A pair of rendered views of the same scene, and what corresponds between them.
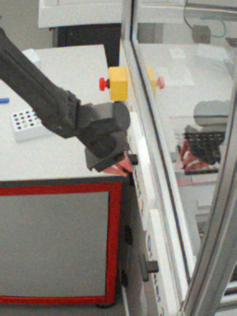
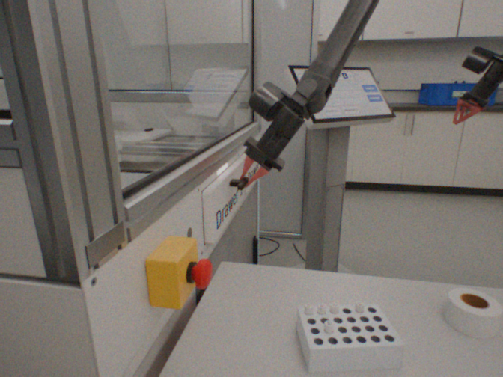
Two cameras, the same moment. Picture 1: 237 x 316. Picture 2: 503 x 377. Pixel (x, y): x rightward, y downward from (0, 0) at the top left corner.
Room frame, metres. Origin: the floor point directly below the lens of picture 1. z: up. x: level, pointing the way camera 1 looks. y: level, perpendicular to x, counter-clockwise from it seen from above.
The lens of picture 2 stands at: (1.72, 0.25, 1.12)
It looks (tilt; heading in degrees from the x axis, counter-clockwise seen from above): 18 degrees down; 199
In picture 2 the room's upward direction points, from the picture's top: straight up
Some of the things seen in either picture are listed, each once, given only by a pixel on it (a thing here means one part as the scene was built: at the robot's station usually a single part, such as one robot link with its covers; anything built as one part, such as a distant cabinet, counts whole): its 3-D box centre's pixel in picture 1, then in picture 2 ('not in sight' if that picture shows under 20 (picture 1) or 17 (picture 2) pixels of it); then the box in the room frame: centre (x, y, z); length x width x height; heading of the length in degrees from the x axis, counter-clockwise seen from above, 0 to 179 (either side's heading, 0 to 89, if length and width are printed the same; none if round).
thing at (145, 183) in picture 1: (140, 169); (227, 195); (1.06, -0.05, 0.87); 0.29 x 0.02 x 0.11; 9
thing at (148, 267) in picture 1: (149, 267); not in sight; (0.74, -0.07, 0.91); 0.07 x 0.04 x 0.01; 9
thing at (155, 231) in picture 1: (160, 274); (252, 164); (0.75, -0.10, 0.87); 0.29 x 0.02 x 0.11; 9
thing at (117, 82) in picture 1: (116, 83); (176, 271); (1.38, 0.02, 0.88); 0.07 x 0.05 x 0.07; 9
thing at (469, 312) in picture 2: not in sight; (471, 312); (1.20, 0.42, 0.78); 0.07 x 0.07 x 0.04
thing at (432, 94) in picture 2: not in sight; (455, 93); (-2.38, 1.01, 1.01); 0.61 x 0.41 x 0.22; 99
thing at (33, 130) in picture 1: (32, 123); (346, 335); (1.32, 0.24, 0.78); 0.12 x 0.08 x 0.04; 113
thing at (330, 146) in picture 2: not in sight; (332, 205); (0.04, 0.09, 0.51); 0.50 x 0.45 x 1.02; 49
